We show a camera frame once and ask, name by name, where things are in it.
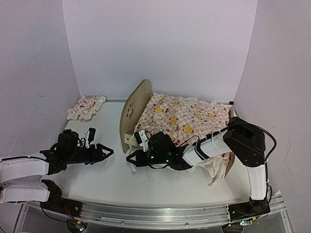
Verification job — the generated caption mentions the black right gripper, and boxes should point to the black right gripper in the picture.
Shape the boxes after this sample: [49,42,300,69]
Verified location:
[126,150,169,168]

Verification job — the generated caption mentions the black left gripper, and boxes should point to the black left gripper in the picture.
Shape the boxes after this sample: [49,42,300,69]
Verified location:
[65,143,113,165]

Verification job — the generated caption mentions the duck print bed cushion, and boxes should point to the duck print bed cushion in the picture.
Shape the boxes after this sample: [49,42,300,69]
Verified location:
[128,92,231,189]

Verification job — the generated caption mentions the wooden pet bed frame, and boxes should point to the wooden pet bed frame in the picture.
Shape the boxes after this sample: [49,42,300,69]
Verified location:
[120,80,234,181]

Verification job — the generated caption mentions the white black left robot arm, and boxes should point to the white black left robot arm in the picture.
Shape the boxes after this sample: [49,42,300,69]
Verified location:
[0,128,114,217]

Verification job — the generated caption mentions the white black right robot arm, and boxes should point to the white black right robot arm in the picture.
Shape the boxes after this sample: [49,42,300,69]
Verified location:
[126,116,277,222]

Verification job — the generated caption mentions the small duck print pillow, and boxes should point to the small duck print pillow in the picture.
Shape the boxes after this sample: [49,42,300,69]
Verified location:
[67,95,106,120]

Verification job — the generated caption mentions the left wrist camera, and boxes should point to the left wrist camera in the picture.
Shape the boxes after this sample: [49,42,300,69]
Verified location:
[85,128,96,148]

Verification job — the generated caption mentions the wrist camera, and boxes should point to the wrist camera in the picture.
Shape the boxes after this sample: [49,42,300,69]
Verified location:
[134,130,151,152]
[85,128,96,148]

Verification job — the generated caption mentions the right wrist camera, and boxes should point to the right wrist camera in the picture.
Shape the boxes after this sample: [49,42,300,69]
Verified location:
[134,130,151,152]

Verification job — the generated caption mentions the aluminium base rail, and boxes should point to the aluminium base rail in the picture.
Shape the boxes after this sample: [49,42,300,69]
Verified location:
[23,194,287,229]

